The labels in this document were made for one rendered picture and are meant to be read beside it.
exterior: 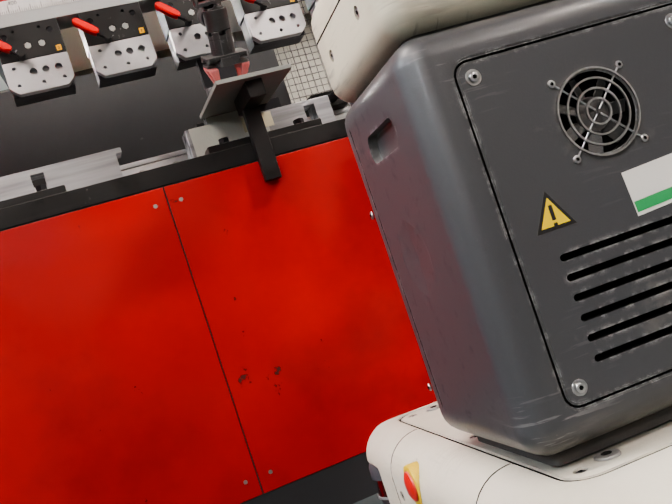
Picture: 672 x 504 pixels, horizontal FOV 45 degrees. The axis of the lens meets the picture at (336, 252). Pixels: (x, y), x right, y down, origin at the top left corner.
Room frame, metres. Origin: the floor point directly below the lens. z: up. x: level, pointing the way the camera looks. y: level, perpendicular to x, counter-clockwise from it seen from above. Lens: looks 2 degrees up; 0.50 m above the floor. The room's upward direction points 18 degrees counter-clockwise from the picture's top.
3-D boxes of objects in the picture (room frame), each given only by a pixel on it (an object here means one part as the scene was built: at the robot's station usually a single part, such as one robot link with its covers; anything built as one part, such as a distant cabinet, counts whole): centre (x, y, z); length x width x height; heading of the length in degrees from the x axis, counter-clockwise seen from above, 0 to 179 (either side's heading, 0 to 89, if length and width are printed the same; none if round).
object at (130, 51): (1.96, 0.35, 1.22); 0.15 x 0.09 x 0.17; 109
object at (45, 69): (1.90, 0.54, 1.22); 0.15 x 0.09 x 0.17; 109
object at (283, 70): (1.89, 0.09, 1.00); 0.26 x 0.18 x 0.01; 19
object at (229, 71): (2.04, 0.14, 1.09); 0.10 x 0.02 x 0.10; 109
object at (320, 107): (2.05, 0.08, 0.92); 0.39 x 0.06 x 0.10; 109
